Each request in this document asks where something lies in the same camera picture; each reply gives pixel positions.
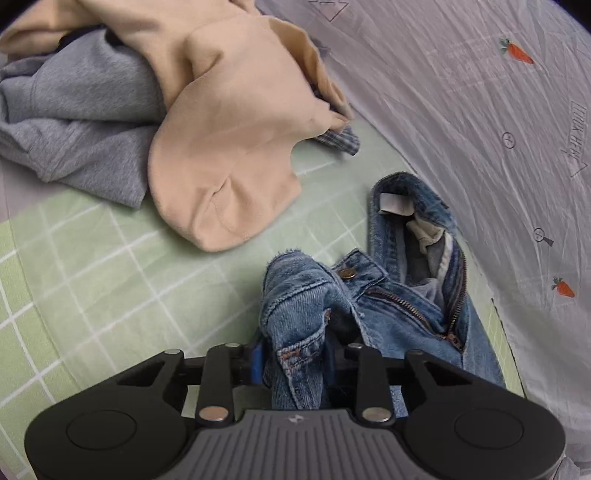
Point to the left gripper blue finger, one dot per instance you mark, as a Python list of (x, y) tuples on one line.
[(257, 363)]

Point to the blue denim jeans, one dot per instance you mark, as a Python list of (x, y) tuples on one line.
[(406, 291)]

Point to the green grid cutting mat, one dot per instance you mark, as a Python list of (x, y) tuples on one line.
[(89, 288)]

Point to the blue plaid shirt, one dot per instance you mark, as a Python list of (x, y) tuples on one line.
[(345, 141)]

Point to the beige sweatshirt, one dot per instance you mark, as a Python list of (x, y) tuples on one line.
[(241, 89)]

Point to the grey sweatshirt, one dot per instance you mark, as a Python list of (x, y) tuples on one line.
[(83, 115)]

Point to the grey printed backdrop sheet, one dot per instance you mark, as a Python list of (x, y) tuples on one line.
[(489, 101)]

